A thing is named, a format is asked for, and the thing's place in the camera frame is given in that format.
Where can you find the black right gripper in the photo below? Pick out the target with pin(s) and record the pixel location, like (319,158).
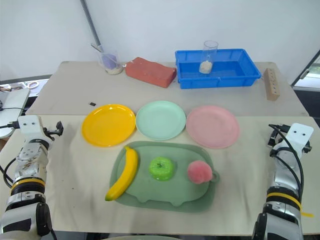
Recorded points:
(272,139)

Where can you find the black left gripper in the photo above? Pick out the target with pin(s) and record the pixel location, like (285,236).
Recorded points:
(50,132)

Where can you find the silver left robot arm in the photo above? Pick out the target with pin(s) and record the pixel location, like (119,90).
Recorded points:
(27,160)

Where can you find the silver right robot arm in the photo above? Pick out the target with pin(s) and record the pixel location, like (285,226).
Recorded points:
(283,175)

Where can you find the yellow plastic plate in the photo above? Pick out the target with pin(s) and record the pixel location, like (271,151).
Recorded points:
(108,125)

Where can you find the pink plastic plate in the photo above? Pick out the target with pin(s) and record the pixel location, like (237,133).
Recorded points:
(213,127)

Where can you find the mint green plastic plate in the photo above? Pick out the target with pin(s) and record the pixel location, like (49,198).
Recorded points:
(161,120)

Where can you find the small black square chip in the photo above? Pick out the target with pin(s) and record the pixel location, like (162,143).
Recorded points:
(92,103)

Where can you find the grey side desk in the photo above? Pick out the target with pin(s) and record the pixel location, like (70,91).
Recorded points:
(11,102)

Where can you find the wooden block with holes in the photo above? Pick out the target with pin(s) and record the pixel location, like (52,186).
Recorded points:
(272,83)

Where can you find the yellow zip tie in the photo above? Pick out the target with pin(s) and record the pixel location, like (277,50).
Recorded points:
(303,210)

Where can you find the pink fuzzy peach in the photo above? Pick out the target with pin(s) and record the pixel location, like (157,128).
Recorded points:
(200,172)

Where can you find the yellow banana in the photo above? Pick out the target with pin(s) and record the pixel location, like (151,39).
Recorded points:
(126,175)

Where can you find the clear beaker with grain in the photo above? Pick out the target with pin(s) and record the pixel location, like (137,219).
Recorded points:
(111,62)

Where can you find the purple scoop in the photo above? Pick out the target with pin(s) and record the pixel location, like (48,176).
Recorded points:
(110,61)

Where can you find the blue plastic bin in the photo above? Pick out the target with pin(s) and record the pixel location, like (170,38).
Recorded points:
(225,70)

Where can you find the clear cup with grain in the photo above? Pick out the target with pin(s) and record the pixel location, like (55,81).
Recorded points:
(207,62)

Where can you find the red brick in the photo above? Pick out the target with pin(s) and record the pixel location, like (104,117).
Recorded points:
(150,71)

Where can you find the green apple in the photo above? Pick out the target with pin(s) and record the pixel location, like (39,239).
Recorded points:
(161,168)

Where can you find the green pig-shaped tray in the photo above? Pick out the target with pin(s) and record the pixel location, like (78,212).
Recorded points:
(160,192)

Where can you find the beige tablecloth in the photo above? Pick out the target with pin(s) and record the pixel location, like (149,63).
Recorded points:
(155,215)

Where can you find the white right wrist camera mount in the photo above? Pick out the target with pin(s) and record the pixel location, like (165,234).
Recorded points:
(298,136)

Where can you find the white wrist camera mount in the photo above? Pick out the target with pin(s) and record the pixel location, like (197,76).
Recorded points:
(298,136)
(30,125)

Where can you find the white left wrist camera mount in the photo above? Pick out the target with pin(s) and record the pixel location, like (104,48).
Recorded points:
(30,125)

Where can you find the dark window frame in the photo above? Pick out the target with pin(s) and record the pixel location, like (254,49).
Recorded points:
(306,70)

